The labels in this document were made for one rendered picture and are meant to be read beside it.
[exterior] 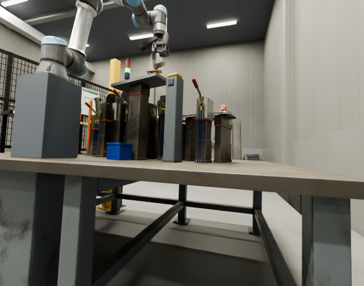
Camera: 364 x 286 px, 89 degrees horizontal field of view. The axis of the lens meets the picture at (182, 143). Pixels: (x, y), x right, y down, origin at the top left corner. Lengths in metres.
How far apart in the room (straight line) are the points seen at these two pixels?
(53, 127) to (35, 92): 0.18
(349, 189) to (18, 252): 1.15
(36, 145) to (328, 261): 1.13
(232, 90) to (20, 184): 9.23
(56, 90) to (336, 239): 1.18
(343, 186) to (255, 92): 9.23
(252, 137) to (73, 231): 8.80
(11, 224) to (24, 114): 0.49
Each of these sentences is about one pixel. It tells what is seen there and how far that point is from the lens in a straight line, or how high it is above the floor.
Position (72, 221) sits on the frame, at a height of 0.50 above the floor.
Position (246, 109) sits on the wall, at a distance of 9.44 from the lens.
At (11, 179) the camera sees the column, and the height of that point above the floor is 0.61.
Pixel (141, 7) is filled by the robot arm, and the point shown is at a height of 1.49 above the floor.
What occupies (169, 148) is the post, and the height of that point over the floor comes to 0.77.
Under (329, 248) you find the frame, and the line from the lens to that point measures 0.61.
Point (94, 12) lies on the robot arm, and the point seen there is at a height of 1.59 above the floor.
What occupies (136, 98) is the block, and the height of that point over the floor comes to 1.06.
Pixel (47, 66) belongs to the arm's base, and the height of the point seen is 1.16.
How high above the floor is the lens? 0.74
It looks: 3 degrees up
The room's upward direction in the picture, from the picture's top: 2 degrees clockwise
